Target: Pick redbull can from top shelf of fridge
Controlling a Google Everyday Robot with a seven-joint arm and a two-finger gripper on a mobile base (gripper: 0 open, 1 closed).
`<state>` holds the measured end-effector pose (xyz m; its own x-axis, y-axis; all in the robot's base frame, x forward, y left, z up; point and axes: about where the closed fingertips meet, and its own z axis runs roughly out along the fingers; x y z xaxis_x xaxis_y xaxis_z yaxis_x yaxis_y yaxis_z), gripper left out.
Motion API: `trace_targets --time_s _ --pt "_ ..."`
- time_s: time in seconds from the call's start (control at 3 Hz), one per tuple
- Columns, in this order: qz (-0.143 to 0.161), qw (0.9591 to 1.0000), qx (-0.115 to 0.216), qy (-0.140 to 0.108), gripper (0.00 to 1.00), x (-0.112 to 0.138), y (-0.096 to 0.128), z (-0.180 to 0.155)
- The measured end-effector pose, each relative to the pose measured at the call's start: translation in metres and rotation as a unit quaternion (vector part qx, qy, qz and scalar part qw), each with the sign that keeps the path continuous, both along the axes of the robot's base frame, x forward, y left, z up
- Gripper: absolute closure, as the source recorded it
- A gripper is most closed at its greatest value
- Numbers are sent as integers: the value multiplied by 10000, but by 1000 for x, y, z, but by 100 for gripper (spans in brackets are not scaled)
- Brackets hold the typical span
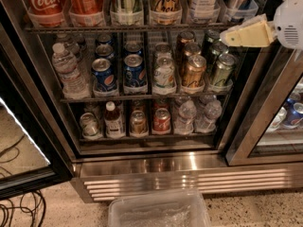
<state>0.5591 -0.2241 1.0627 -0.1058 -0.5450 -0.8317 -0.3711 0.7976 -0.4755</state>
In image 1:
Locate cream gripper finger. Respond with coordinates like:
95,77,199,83
220,14,275,47

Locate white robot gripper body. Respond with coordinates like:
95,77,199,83
274,0,303,50

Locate green can second row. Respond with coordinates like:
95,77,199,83
206,41,229,71

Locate green can back row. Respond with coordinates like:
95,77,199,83
203,29,220,48

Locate green soda can front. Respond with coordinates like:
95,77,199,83
208,53,237,92

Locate white labelled tall can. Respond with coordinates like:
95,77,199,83
188,0,220,24

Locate copper can second row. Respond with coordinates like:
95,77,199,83
182,43,201,64

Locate copper can back row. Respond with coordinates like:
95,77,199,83
176,31,195,58

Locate copper gold soda can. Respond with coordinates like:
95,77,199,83
182,55,206,94

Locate white can right fridge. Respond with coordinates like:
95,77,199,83
267,107,287,131

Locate gold la croix can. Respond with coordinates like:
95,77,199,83
150,0,180,25

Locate blue pepsi can right fridge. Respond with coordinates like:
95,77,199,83
282,102,303,129

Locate white can second row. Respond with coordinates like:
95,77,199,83
154,43,172,59

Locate closed right fridge door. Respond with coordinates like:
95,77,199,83
226,47,303,166

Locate blue pepsi can behind right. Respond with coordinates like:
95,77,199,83
123,41,143,56

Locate blue pepsi can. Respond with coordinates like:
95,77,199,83
91,58,117,95
123,41,143,56
123,54,148,94

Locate blue pepsi can front right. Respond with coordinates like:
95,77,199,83
123,54,148,94

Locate red can bottom shelf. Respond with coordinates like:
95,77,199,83
152,108,170,134

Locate green silver tall can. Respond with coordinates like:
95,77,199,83
110,0,143,26

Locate gold can bottom shelf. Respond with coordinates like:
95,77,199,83
130,110,148,136

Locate blue pepsi can second row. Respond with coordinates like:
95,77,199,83
95,44,115,61

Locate blue pepsi can front left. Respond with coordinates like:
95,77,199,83
91,58,117,95

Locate orange red soda can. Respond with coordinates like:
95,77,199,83
69,0,105,27

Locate silver can lying bottom shelf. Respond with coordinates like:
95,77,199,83
80,113,102,140

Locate red coca-cola can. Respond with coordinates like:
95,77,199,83
27,0,63,27

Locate steel fridge vent grille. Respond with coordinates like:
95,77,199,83
71,163,303,202

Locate open black fridge door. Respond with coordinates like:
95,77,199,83
0,6,72,200

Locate clear water bottle bottom right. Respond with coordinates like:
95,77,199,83
195,100,223,133

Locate clear water bottle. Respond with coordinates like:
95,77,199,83
52,43,91,99
195,100,223,133
174,100,197,135

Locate clear water bottle bottom left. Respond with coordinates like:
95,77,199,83
174,100,197,135

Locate small brown juice bottle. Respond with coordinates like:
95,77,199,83
104,101,124,138

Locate clear water bottle front left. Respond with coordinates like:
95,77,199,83
52,43,91,99

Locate clear plastic bin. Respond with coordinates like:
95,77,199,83
108,189,211,227

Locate middle wire shelf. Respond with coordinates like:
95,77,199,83
60,92,229,103

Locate wire shelf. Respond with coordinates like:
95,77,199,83
60,92,229,103
25,23,237,34

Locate top wire shelf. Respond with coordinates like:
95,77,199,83
25,23,237,34

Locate black cables on floor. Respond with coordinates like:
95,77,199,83
0,190,47,227

